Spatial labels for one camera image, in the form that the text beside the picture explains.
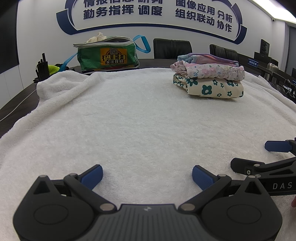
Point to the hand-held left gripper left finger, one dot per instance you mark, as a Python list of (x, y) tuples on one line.
[(92, 177)]

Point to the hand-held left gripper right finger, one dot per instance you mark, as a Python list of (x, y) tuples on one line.
[(202, 177)]

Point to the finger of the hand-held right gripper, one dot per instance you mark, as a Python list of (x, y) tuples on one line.
[(242, 165), (275, 146)]

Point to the cream green-flower garment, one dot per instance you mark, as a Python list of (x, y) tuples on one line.
[(208, 90)]

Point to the pink floral garment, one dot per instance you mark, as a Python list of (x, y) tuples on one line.
[(208, 70)]

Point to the blue purple garment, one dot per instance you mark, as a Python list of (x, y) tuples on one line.
[(203, 58)]

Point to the person's right hand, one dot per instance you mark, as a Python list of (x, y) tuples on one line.
[(294, 201)]

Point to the white fluffy blanket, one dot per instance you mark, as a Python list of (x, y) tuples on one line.
[(138, 127)]

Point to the steel thermos bottle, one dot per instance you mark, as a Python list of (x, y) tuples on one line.
[(271, 69)]

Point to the blue desk name sign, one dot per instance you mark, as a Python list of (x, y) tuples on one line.
[(252, 62)]

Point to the black upright monitor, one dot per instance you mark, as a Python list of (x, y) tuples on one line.
[(265, 47)]

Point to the black office chair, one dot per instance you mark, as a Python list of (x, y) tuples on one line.
[(222, 51), (172, 48)]

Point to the yellow-green cloth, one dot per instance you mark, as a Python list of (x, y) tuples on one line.
[(53, 69)]

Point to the black walkie-talkie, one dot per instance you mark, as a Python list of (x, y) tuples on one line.
[(42, 69)]

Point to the blue wall lettering sign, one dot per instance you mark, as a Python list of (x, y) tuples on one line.
[(62, 23)]

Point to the dark wall screen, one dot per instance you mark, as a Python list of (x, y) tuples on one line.
[(8, 34)]

